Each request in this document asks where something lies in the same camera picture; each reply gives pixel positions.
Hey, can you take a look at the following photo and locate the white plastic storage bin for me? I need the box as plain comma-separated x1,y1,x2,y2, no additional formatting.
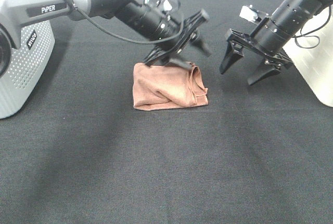
284,8,332,107

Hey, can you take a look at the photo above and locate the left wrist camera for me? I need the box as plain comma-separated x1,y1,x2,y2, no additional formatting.
159,0,181,14

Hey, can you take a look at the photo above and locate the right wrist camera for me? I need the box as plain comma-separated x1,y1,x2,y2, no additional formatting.
239,5,264,24

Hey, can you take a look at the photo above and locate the brown microfibre towel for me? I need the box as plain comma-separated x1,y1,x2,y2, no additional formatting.
133,63,208,111

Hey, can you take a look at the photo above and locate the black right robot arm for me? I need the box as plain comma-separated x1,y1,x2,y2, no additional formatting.
220,0,332,85

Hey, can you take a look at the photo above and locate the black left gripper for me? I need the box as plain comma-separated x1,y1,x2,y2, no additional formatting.
144,9,212,70

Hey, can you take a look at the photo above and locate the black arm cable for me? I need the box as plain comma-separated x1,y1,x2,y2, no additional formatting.
293,5,333,50
43,0,187,45

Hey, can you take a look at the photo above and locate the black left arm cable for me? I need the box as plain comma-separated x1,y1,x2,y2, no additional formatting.
43,0,187,45

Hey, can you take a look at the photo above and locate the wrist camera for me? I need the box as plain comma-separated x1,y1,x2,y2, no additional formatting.
239,5,264,24
159,0,181,14

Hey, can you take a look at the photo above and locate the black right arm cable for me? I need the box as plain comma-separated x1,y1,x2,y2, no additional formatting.
293,5,333,50

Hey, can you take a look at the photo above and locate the grey perforated laundry basket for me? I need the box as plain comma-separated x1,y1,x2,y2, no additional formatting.
1,21,55,119

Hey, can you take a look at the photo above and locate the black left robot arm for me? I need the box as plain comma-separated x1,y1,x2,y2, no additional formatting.
1,0,211,73

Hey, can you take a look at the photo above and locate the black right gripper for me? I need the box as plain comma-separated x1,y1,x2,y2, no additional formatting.
219,29,293,85

